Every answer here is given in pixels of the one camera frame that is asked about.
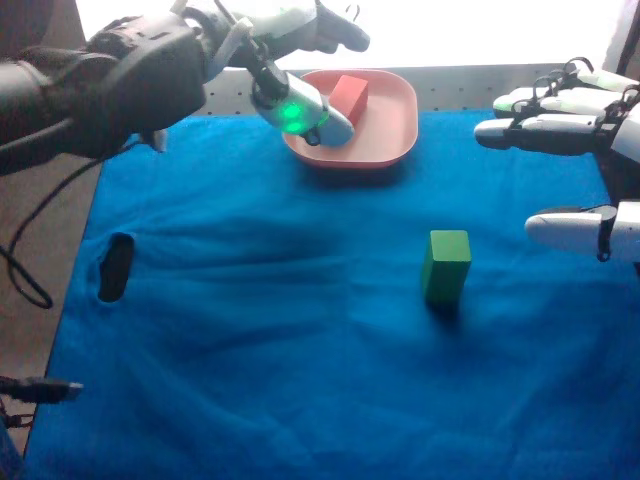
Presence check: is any black usb cable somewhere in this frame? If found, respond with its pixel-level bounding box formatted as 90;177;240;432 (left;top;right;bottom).
0;377;85;404

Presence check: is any red block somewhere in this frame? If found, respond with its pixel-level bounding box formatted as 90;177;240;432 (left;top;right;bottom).
329;74;370;126

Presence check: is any thin black cable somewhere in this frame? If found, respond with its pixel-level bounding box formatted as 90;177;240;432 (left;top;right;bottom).
0;405;37;432

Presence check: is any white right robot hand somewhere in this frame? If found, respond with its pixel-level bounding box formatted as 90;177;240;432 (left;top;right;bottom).
473;57;640;264

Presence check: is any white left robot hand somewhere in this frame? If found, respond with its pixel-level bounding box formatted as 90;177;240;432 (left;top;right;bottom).
244;0;372;150

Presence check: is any green block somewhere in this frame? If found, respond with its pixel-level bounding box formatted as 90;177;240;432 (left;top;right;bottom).
421;229;472;307

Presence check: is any blue cloth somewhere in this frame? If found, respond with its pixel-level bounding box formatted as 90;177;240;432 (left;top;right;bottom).
22;110;640;480

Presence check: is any pink plate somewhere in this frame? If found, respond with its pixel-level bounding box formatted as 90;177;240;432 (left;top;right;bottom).
282;68;419;171

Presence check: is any black looped cable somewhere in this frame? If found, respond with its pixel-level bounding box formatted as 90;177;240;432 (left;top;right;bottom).
0;157;104;310

